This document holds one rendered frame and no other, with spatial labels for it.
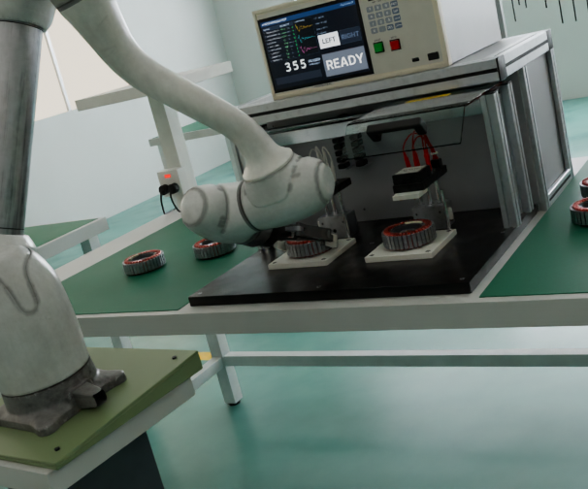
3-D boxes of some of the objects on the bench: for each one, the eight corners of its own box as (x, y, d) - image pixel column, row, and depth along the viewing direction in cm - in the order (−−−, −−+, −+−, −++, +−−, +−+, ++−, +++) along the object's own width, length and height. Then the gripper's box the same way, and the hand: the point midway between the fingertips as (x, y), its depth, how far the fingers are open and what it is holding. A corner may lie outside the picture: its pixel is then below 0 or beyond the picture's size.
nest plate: (327, 265, 183) (325, 260, 182) (269, 270, 191) (267, 264, 190) (356, 242, 195) (355, 237, 194) (300, 246, 203) (299, 242, 202)
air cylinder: (447, 228, 188) (442, 205, 186) (415, 231, 192) (410, 208, 190) (455, 221, 192) (450, 198, 190) (424, 224, 196) (419, 201, 194)
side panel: (547, 211, 190) (522, 67, 182) (534, 211, 192) (508, 69, 184) (574, 177, 213) (553, 48, 205) (562, 178, 214) (540, 49, 206)
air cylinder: (350, 237, 200) (344, 214, 199) (322, 240, 204) (317, 217, 203) (359, 230, 204) (354, 208, 203) (332, 233, 208) (327, 211, 207)
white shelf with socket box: (207, 229, 258) (165, 80, 247) (116, 239, 277) (74, 100, 266) (265, 196, 286) (230, 60, 275) (179, 207, 306) (144, 81, 295)
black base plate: (472, 293, 152) (469, 281, 151) (190, 307, 186) (187, 297, 185) (537, 212, 190) (536, 203, 190) (294, 236, 224) (292, 227, 223)
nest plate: (432, 258, 170) (431, 252, 169) (365, 263, 178) (364, 257, 177) (457, 234, 182) (456, 228, 182) (393, 239, 190) (392, 234, 190)
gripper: (307, 202, 169) (359, 222, 188) (212, 213, 181) (271, 231, 200) (306, 240, 168) (359, 256, 186) (211, 248, 180) (270, 263, 199)
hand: (309, 242), depth 191 cm, fingers closed on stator, 11 cm apart
